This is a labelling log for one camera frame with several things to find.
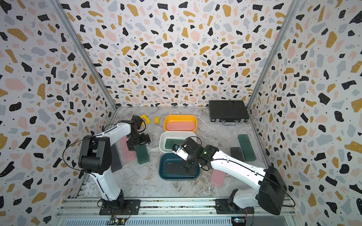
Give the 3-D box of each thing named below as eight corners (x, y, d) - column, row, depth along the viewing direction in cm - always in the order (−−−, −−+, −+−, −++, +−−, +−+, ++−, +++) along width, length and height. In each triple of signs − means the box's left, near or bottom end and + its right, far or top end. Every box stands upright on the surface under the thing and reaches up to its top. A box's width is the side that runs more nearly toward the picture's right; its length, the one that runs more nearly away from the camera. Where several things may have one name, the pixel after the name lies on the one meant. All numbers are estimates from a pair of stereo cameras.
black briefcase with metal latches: (211, 125, 113) (212, 120, 109) (208, 105, 128) (209, 100, 124) (248, 125, 113) (250, 121, 109) (241, 105, 128) (243, 100, 124)
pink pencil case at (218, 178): (209, 183, 84) (209, 182, 83) (212, 169, 90) (213, 168, 88) (222, 188, 83) (223, 187, 81) (225, 173, 88) (225, 172, 86)
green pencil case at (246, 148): (243, 161, 93) (245, 159, 92) (237, 135, 107) (238, 133, 105) (255, 161, 94) (256, 159, 92) (247, 135, 107) (248, 133, 105)
